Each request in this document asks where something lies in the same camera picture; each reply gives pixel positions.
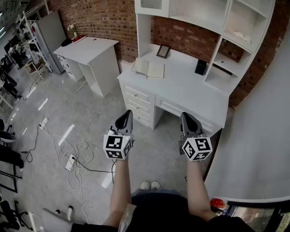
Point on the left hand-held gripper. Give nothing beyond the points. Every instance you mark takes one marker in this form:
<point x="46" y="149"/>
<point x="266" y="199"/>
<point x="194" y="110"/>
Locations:
<point x="113" y="145"/>

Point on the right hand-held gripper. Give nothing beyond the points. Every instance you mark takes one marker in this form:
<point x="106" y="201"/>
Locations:
<point x="197" y="147"/>

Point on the teal notebook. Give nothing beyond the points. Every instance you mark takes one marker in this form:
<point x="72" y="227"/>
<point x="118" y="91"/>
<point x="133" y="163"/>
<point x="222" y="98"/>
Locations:
<point x="156" y="70"/>

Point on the person's right forearm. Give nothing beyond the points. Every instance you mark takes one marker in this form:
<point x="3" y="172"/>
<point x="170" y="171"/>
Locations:
<point x="197" y="192"/>

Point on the person's left forearm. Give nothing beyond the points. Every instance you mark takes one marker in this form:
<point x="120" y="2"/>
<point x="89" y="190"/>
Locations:
<point x="121" y="188"/>

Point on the red book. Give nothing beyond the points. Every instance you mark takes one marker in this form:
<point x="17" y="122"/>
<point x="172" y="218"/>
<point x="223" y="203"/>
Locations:
<point x="78" y="39"/>

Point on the wide white desk drawer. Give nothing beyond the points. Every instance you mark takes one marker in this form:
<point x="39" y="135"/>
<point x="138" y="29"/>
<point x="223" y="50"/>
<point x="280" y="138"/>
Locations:
<point x="174" y="107"/>

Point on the white desk with drawers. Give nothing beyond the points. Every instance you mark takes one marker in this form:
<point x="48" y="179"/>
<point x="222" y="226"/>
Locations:
<point x="181" y="90"/>

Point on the small black box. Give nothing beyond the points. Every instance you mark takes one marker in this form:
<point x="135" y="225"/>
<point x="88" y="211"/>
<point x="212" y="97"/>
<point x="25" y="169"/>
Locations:
<point x="200" y="67"/>

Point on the person's left white shoe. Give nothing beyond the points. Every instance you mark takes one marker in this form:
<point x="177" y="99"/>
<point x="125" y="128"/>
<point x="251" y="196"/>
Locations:
<point x="145" y="185"/>

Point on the person's white shoe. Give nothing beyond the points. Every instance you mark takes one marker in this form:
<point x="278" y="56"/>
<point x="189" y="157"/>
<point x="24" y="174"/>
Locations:
<point x="155" y="185"/>
<point x="145" y="185"/>

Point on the person's right white shoe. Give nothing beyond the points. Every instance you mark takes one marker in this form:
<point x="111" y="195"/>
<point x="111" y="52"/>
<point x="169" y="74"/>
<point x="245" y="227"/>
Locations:
<point x="155" y="185"/>

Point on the person's blue jeans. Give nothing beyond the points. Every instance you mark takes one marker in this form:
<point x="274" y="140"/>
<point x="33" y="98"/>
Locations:
<point x="158" y="192"/>

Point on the small white desk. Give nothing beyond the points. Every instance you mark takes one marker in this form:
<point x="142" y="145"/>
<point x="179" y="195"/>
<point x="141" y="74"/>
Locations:
<point x="90" y="49"/>

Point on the red round object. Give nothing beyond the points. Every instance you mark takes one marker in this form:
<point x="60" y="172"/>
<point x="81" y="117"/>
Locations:
<point x="217" y="202"/>

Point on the person's black shirt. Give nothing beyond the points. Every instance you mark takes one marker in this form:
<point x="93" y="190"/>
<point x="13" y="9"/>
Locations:
<point x="163" y="215"/>

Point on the clear plastic pouch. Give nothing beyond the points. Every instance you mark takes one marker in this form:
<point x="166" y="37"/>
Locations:
<point x="127" y="217"/>

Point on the black cap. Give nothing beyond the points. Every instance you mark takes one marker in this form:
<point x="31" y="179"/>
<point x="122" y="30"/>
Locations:
<point x="66" y="42"/>

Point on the crumpled white cloth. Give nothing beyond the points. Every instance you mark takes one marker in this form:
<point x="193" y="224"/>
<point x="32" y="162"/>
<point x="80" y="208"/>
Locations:
<point x="241" y="36"/>

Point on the wooden stool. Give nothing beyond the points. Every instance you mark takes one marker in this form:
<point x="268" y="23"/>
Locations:
<point x="36" y="70"/>

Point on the white flower vase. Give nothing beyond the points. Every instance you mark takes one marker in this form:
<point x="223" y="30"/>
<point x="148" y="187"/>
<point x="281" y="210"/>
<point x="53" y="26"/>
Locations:
<point x="73" y="30"/>

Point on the grey cabinet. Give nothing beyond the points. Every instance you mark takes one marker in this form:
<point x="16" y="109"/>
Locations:
<point x="52" y="40"/>

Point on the white hutch shelf unit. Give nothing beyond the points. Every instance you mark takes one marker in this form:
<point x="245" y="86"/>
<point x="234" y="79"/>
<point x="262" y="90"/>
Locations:
<point x="199" y="13"/>

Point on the ribbed glass cabinet door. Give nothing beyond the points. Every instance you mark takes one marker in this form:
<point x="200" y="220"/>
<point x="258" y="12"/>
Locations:
<point x="150" y="3"/>

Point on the grey wheeled cart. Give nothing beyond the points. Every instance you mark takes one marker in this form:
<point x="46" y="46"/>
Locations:
<point x="49" y="220"/>

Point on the white metal rack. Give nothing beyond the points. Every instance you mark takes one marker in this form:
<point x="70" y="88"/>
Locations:
<point x="29" y="38"/>

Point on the black office chair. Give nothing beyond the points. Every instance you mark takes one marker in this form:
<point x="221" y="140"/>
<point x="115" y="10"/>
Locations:
<point x="10" y="215"/>

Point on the grey picture frame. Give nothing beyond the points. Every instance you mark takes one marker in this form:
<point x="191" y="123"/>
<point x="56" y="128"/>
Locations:
<point x="163" y="51"/>

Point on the black metal frame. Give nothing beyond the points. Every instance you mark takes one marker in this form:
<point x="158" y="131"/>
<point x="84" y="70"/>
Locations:
<point x="15" y="179"/>

